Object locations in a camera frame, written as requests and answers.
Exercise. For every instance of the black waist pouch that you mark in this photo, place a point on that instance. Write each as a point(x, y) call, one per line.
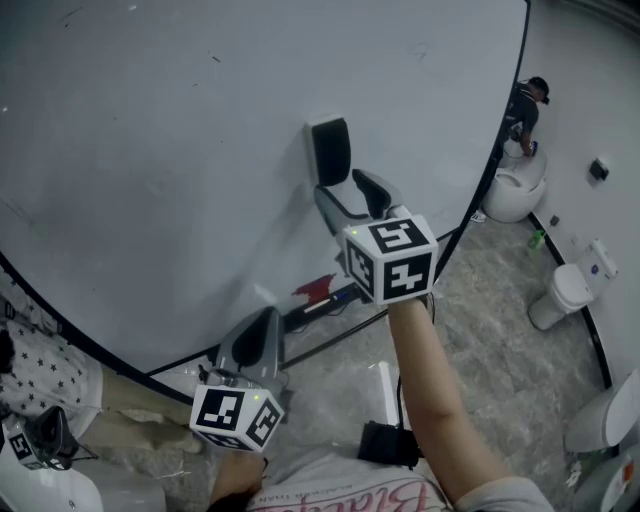
point(385, 445)

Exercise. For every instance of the black and white whiteboard eraser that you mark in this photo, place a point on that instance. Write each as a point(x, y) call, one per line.
point(330, 155)

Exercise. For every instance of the white toilet with tank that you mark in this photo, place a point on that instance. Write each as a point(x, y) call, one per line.
point(567, 292)

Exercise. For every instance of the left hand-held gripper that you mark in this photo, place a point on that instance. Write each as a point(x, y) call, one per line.
point(217, 410)

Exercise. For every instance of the person's left forearm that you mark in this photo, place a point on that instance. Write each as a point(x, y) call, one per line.
point(235, 477)

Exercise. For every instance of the person's right forearm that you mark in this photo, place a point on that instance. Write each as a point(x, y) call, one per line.
point(430, 400)

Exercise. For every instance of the white toilet with orange label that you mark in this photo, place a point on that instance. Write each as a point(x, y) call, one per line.
point(612, 482)

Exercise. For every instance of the round white toilet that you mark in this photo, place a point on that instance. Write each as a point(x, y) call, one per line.
point(515, 195)

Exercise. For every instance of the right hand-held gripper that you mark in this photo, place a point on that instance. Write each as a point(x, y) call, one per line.
point(405, 275)

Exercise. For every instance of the black wall holder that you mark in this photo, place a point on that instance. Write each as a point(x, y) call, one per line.
point(598, 169)

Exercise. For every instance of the white wall-hung toilet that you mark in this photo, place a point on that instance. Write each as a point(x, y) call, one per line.
point(602, 417)

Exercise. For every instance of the whiteboard on black stand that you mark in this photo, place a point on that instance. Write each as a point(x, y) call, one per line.
point(175, 150)

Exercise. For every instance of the white bathtub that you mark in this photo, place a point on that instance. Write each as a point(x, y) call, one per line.
point(100, 492)

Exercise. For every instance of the green bottle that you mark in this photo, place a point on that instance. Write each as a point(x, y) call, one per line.
point(536, 239)

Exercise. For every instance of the blue marker pen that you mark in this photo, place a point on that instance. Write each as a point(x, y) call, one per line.
point(341, 295)

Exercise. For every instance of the white marker pen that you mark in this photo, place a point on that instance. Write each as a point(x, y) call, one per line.
point(316, 306)

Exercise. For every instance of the person's white printed shirt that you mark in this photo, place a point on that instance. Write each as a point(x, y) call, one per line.
point(360, 497)

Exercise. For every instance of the person's grey trousers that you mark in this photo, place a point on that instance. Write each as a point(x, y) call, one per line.
point(320, 470)

